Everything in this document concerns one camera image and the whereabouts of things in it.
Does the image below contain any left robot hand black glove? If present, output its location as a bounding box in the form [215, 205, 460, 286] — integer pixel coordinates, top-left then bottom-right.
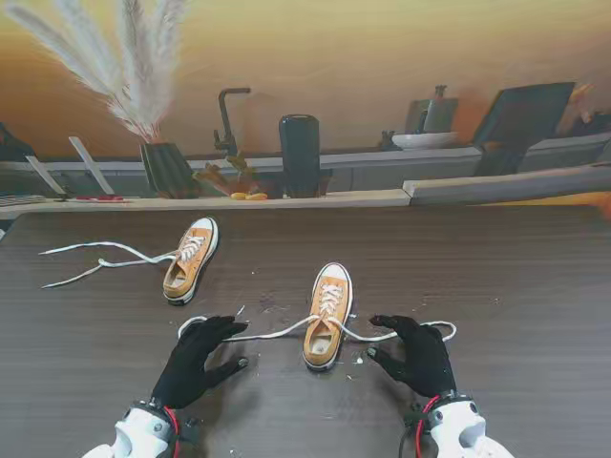
[151, 315, 250, 410]

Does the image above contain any right robot hand black glove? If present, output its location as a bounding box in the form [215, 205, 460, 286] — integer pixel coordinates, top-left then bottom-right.
[366, 313, 457, 400]

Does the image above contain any white shoelace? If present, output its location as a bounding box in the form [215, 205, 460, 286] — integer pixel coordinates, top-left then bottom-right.
[38, 233, 204, 290]
[177, 283, 457, 345]

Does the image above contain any printed kitchen backdrop banner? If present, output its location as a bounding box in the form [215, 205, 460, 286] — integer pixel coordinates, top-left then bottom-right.
[0, 0, 611, 220]

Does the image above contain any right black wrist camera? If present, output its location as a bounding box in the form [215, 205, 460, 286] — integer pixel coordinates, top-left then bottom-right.
[403, 403, 426, 430]

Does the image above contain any left arm red cable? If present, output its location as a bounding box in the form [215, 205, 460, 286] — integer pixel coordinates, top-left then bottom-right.
[164, 405, 182, 458]

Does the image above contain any arm red cable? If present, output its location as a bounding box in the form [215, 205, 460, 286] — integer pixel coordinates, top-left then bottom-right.
[413, 395, 440, 458]
[164, 405, 182, 458]

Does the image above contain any right arm red cable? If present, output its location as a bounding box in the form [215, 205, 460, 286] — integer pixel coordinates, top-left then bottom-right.
[413, 395, 440, 458]

